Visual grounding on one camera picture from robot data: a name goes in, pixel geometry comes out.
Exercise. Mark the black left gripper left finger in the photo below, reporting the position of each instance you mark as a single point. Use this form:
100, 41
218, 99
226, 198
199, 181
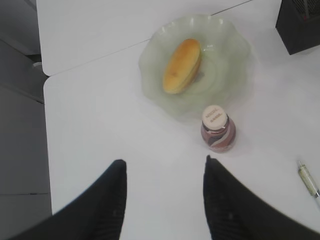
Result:
97, 214

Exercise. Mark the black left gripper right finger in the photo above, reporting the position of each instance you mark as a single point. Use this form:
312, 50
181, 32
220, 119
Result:
233, 212

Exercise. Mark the beige white click pen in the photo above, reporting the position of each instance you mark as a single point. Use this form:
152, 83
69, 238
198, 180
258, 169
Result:
308, 181

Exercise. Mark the brown Nescafe coffee bottle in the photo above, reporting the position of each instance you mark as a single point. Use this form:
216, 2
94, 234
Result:
218, 130

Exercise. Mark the golden bread roll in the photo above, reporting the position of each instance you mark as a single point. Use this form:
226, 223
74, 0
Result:
182, 67

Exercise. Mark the translucent green wavy plate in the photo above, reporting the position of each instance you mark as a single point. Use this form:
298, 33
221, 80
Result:
220, 75

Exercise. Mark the black mesh pen holder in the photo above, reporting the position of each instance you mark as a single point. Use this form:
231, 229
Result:
296, 33

